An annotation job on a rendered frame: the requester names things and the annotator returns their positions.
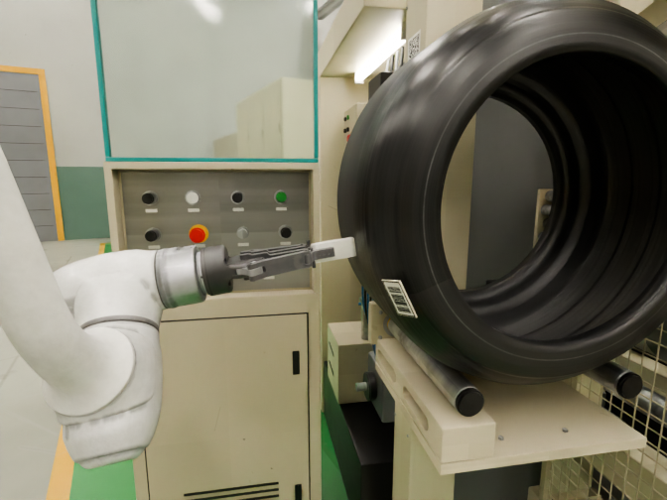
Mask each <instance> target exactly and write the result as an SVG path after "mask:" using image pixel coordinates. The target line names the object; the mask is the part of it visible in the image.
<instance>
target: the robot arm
mask: <svg viewBox="0 0 667 500"><path fill-rule="evenodd" d="M306 241H307V244H305V243H301V244H297V245H289V246H281V247H273V248H265V249H250V250H246V251H241V252H240V255H237V256H233V257H229V256H228V252H227V249H226V247H225V246H224V245H215V246H209V247H203V248H202V249H201V250H199V248H198V247H197V246H196V245H195V244H194V245H192V246H186V247H184V246H182V247H175V248H169V249H168V248H165V249H162V250H154V251H146V250H138V249H136V250H124V251H117V252H110V253H105V254H101V255H96V256H92V257H89V258H85V259H82V260H79V261H76V262H73V263H70V264H68V265H65V266H63V267H61V268H59V269H58V270H56V271H54V272H53V271H52V268H51V266H50V264H49V261H48V259H47V256H46V254H45V251H44V249H43V247H42V244H41V242H40V239H39V237H38V234H37V232H36V229H35V227H34V225H33V222H32V220H31V217H30V215H29V212H28V210H27V207H26V205H25V203H24V201H23V199H22V196H21V194H20V191H19V189H18V187H17V184H16V182H15V179H14V177H13V174H12V172H11V170H10V167H9V165H8V162H7V160H6V158H5V155H4V153H3V151H2V149H1V146H0V326H1V327H2V329H3V331H4V332H5V334H6V335H7V337H8V339H9V340H10V342H11V343H12V345H13V346H14V348H15V349H16V351H17V352H18V353H19V355H20V356H21V357H22V358H23V360H24V361H25V362H26V363H27V364H28V365H29V366H30V367H31V368H32V369H33V370H34V371H35V372H36V373H37V374H38V375H39V376H40V377H41V378H42V391H43V395H44V398H45V400H46V402H47V403H48V405H49V406H50V407H51V408H52V409H54V411H55V413H56V416H57V420H58V422H59V424H61V425H63V440H64V443H65V446H66V449H67V452H68V454H69V456H70V457H71V459H72V460H73V462H75V463H79V464H80V465H81V466H82V467H83V468H86V469H92V468H97V467H102V466H106V465H111V464H115V463H119V462H124V461H127V460H131V459H135V458H137V457H138V456H139V455H141V453H142V452H143V451H144V449H145V448H146V447H147V446H148V445H149V444H150V442H151V440H152V438H153V436H154V434H155V431H156V428H157V425H158V422H159V418H160V413H161V407H162V392H163V363H162V350H161V346H160V337H159V328H160V322H161V318H162V314H163V310H166V309H175V308H177V307H182V306H187V305H193V304H198V303H203V302H204V301H205V299H206V293H208V294H209V295H211V296H216V295H221V294H227V293H231V292H232V290H233V279H242V278H244V280H245V281H246V280H250V282H255V281H257V280H260V279H263V278H266V277H270V276H274V275H279V274H283V273H287V272H291V271H296V270H300V269H304V268H310V267H312V268H313V269H314V268H316V263H321V262H326V261H332V260H337V259H343V258H349V257H354V256H356V249H355V242H354V238H353V237H347V238H341V239H336V240H330V241H324V242H318V243H312V244H311V240H306Z"/></svg>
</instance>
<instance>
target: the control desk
mask: <svg viewBox="0 0 667 500"><path fill-rule="evenodd" d="M103 169H104V178H105V188H106V198H107V209H108V219H109V229H110V239H111V249H112V252H117V251H124V250H136V249H138V250H146V251H154V250H162V249H165V248H168V249H169V248H175V247H182V246H184V247H186V246H192V245H194V244H195V245H196V246H197V247H198V248H199V250H201V249H202V248H203V247H209V246H215V245H224V246H225V247H226V249H227V252H228V256H229V257H233V256H237V255H240V252H241V251H246V250H250V249H265V248H273V247H281V246H289V245H297V244H301V243H305V244H307V241H306V240H311V244H312V243H318V242H320V163H217V162H103ZM320 291H321V265H320V263H316V268H314V269H313V268H312V267H310V268H304V269H300V270H296V271H291V272H287V273H283V274H279V275H274V276H270V277H266V278H263V279H260V280H257V281H255V282H250V280H246V281H245V280H244V278H242V279H233V290H232V292H231V293H227V294H221V295H216V296H211V295H209V294H208V293H206V299H205V301H204V302H203V303H198V304H193V305H187V306H182V307H177V308H175V309H166V310H163V314H162V318H161V322H160V328H159V337H160V346H161V350H162V363H163V392H162V407H161V413H160V418H159V422H158V425H157V428H156V431H155V434H154V436H153V438H152V440H151V442H150V444H149V445H148V446H147V447H146V448H145V449H144V451H143V452H142V453H141V455H139V456H138V457H137V458H135V459H133V469H134V479H135V489H136V500H322V447H321V295H320Z"/></svg>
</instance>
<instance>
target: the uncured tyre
mask: <svg viewBox="0 0 667 500"><path fill-rule="evenodd" d="M487 98H491V99H495V100H497V101H500V102H502V103H505V104H507V105H508V106H510V107H512V108H513V109H515V110H516V111H518V112H519V113H520V114H521V115H523V116H524V117H525V118H526V119H527V120H528V121H529V122H530V123H531V124H532V126H533V127H534V128H535V130H536V131H537V132H538V134H539V136H540V137H541V139H542V141H543V143H544V145H545V147H546V150H547V152H548V155H549V159H550V162H551V167H552V173H553V198H552V205H551V210H550V214H549V217H548V220H547V223H546V226H545V228H544V230H543V232H542V234H541V236H540V238H539V240H538V242H537V243H536V245H535V246H534V248H533V249H532V251H531V252H530V253H529V254H528V256H527V257H526V258H525V259H524V260H523V261H522V262H521V263H520V264H519V265H518V266H517V267H516V268H514V269H513V270H512V271H511V272H509V273H508V274H506V275H505V276H503V277H501V278H500V279H498V280H496V281H494V282H492V283H489V284H487V285H484V286H480V287H477V288H472V289H465V290H459V289H458V287H457V285H456V283H455V281H454V279H453V277H452V274H451V271H450V269H449V266H448V263H447V259H446V255H445V251H444V246H443V239H442V230H441V206H442V196H443V189H444V184H445V179H446V175H447V171H448V168H449V164H450V161H451V159H452V156H453V153H454V151H455V148H456V146H457V144H458V142H459V140H460V138H461V136H462V134H463V132H464V130H465V128H466V127H467V124H468V123H469V121H470V120H471V118H472V117H473V115H474V114H475V112H476V111H477V110H478V109H479V107H480V106H481V105H482V104H483V102H484V101H485V100H486V99H487ZM337 217H338V225H339V231H340V236H341V238H347V237H353V238H354V242H355V249H356V256H354V257H349V258H347V259H348V261H349V263H350V266H351V268H352V270H353V272H354V274H355V276H356V277H357V279H358V281H359V282H360V284H361V285H362V287H363V288H364V289H365V290H366V291H367V293H368V294H369V295H370V296H371V298H372V299H373V300H374V301H375V302H376V303H377V304H378V305H379V306H380V307H381V309H382V310H383V311H384V312H385V313H386V314H387V315H388V316H389V317H390V318H391V319H392V320H393V322H394V323H395V324H396V325H397V326H398V327H399V328H400V329H401V330H402V331H403V332H404V333H405V335H406V336H407V337H408V338H409V339H410V340H411V341H413V342H414V343H415V344H416V345H417V346H418V347H419V348H421V349H422V350H423V351H425V352H426V353H427V354H429V355H430V356H432V357H433V358H435V359H436V360H438V361H440V362H442V363H443V364H445V365H447V366H449V367H451V368H454V369H456V370H459V371H461V372H464V373H466V374H468V375H471V376H474V377H477V378H480V379H483V380H487V381H491V382H496V383H502V384H511V385H536V384H545V383H552V382H557V381H561V380H565V379H569V378H572V377H575V376H578V375H581V374H584V373H586V372H588V371H591V370H593V369H595V368H597V367H599V366H601V365H603V364H605V363H607V362H609V361H610V360H612V359H614V358H616V357H618V356H619V355H621V354H623V353H625V352H626V351H628V350H629V349H631V348H632V347H634V346H635V345H637V344H638V343H640V342H641V341H642V340H644V339H645V338H646V337H647V336H648V335H650V334H651V333H652V332H653V331H654V330H655V329H656V328H658V327H659V326H660V325H661V324H662V323H663V322H664V321H665V320H666V318H667V37H666V36H665V35H664V34H663V33H662V32H661V31H660V30H659V29H658V28H656V27H655V26H654V25H653V24H651V23H650V22H649V21H647V20H646V19H644V18H643V17H641V16H639V15H638V14H636V13H634V12H632V11H631V10H629V9H627V8H624V7H622V6H620V5H617V4H615V3H612V2H609V1H606V0H515V1H511V2H507V3H503V4H500V5H497V6H494V7H491V8H489V9H486V10H484V11H481V12H479V13H477V14H475V15H473V16H471V17H469V18H467V19H466V20H464V21H462V22H461V23H459V24H457V25H456V26H454V27H453V28H451V29H450V30H448V31H447V32H446V33H444V34H443V35H442V36H440V37H439V38H438V39H436V40H435V41H434V42H432V43H431V44H430V45H429V46H427V47H426V48H425V49H423V50H422V51H421V52H419V53H418V54H417V55H415V56H414V57H413V58H411V59H410V60H409V61H407V62H406V63H405V64H403V65H402V66H401V67H399V68H398V69H397V70H396V71H395V72H394V73H392V74H391V75H390V76H389V77H388V78H387V79H386V80H385V81H384V82H383V83H382V84H381V86H380V87H379V88H378V89H377V90H376V92H375V93H374V94H373V95H372V97H371V98H370V99H369V101H368V102H367V104H366V105H365V107H364V108H363V110H362V112H361V113H360V115H359V117H358V119H357V120H356V122H355V124H354V126H353V129H352V131H351V133H350V136H349V138H348V141H347V144H346V146H345V150H344V153H343V156H342V160H341V165H340V170H339V176H338V184H337ZM382 279H383V280H398V281H401V283H402V285H403V287H404V289H405V291H406V293H407V296H408V298H409V300H410V302H411V304H412V306H413V308H414V311H415V313H416V315H417V317H410V316H406V315H400V314H398V313H397V311H396V310H395V308H394V306H393V304H392V302H391V299H390V297H389V295H388V293H387V291H386V289H385V287H384V285H383V283H382V281H381V280H382Z"/></svg>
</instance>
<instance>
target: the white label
mask: <svg viewBox="0 0 667 500"><path fill-rule="evenodd" d="M381 281H382V283H383V285H384V287H385V289H386V291H387V293H388V295H389V297H390V299H391V302H392V304H393V306H394V308H395V310H396V311H397V313H398V314H400V315H406V316H410V317H417V315H416V313H415V311H414V308H413V306H412V304H411V302H410V300H409V298H408V296H407V293H406V291H405V289H404V287H403V285H402V283H401V281H398V280H383V279H382V280H381Z"/></svg>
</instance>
